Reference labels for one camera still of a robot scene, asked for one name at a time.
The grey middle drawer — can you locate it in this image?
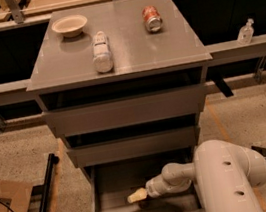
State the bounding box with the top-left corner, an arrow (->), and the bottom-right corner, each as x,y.
67,126 -> 200,168

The clear sanitizer pump bottle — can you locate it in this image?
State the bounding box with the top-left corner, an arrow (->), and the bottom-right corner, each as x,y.
237,18 -> 254,45

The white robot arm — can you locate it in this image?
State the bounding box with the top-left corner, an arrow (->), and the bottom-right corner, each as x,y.
127,140 -> 266,212

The grey drawer cabinet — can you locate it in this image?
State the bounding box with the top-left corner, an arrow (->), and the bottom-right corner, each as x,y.
28,0 -> 211,212

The grey top drawer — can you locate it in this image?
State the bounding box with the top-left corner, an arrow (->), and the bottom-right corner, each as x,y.
42,84 -> 206,137

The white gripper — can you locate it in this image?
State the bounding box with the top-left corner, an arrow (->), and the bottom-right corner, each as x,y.
127,175 -> 168,204

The red soda can lying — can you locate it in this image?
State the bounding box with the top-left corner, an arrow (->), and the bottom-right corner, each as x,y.
142,6 -> 163,33

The black bar left floor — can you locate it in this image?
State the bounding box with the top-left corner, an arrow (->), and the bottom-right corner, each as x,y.
32,153 -> 59,212

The white paper bowl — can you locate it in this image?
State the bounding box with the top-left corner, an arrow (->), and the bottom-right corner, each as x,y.
52,15 -> 88,38

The grey open bottom drawer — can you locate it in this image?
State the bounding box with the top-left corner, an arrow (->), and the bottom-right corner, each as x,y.
86,149 -> 205,212

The grey metal rail shelf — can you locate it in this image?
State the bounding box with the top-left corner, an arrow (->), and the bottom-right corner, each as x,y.
0,0 -> 266,105

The white plastic bottle lying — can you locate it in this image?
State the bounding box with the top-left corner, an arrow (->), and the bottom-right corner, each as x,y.
92,31 -> 114,73

